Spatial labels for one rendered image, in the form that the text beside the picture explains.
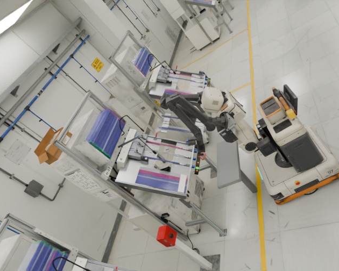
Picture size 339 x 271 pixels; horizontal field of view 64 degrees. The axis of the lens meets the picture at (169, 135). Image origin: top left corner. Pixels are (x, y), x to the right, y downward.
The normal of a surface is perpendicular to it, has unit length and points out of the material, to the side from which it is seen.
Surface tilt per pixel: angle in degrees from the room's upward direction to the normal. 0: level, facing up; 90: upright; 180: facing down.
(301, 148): 90
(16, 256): 90
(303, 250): 0
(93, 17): 90
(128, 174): 45
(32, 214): 90
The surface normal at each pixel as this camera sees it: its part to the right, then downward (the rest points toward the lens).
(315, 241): -0.63, -0.62
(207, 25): -0.18, 0.70
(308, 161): 0.02, 0.59
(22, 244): 0.76, -0.35
